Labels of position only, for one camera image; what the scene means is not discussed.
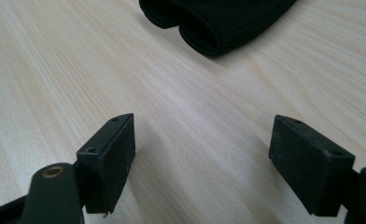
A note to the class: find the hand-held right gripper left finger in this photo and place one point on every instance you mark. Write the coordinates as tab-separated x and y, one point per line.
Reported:
106	168

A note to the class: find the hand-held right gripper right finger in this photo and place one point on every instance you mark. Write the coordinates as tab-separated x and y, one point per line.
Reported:
308	168

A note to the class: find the black glove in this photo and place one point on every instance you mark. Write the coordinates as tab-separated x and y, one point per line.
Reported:
221	21

